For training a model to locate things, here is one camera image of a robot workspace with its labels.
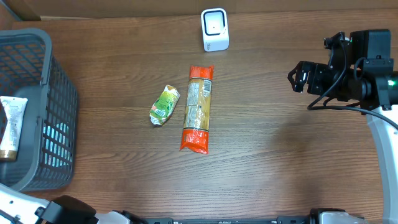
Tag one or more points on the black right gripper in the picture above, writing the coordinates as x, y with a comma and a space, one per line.
315, 74

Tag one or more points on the orange spaghetti package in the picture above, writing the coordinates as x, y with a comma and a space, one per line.
195, 133

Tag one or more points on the green tea packet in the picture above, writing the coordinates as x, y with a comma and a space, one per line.
164, 106

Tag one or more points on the teal wet wipes pack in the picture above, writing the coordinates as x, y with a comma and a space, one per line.
56, 143

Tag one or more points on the white cream tube gold cap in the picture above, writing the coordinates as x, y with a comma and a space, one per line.
14, 109

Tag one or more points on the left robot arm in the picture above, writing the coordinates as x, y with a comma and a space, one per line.
17, 207

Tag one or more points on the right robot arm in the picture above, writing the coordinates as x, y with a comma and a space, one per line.
360, 77

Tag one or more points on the white barcode scanner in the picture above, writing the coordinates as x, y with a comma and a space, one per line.
215, 32

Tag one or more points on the grey plastic shopping basket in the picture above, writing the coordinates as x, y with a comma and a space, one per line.
29, 70

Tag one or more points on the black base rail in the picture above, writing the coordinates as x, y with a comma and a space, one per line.
316, 216

